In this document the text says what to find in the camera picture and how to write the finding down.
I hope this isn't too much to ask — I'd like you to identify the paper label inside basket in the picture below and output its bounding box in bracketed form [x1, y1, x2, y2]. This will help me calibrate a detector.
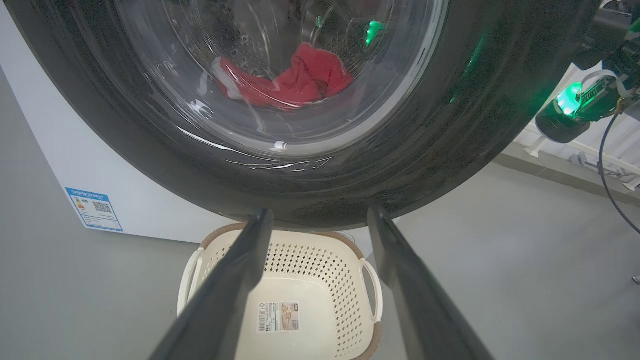
[257, 301, 301, 333]

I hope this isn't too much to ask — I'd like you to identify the steel perforated washer drum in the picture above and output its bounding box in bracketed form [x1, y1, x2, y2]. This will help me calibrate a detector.
[165, 0, 401, 108]

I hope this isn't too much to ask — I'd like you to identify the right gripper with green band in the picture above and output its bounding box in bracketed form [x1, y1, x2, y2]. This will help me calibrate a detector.
[535, 70, 640, 144]

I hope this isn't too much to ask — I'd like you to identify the blue energy label sticker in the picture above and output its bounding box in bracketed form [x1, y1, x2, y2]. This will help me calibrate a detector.
[65, 187, 124, 233]

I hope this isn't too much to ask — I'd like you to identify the red garment with white trim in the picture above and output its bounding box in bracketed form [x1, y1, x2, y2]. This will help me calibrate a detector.
[212, 42, 356, 111]

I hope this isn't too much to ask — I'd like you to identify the white front-load washing machine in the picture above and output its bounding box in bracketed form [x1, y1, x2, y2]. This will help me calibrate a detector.
[0, 0, 401, 246]

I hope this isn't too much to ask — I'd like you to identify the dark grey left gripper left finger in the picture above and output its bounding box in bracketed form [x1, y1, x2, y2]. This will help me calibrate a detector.
[150, 209, 275, 360]

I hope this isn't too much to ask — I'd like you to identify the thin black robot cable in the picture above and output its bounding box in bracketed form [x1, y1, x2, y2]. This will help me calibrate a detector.
[597, 114, 640, 236]

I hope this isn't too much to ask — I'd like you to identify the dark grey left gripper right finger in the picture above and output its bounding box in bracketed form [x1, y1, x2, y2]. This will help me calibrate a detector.
[367, 206, 493, 360]

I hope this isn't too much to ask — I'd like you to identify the cream perforated laundry basket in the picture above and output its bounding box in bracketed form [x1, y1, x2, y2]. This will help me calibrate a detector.
[176, 222, 385, 360]

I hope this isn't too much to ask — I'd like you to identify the black round glass washer door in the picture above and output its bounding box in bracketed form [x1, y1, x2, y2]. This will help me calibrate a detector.
[2, 0, 603, 231]

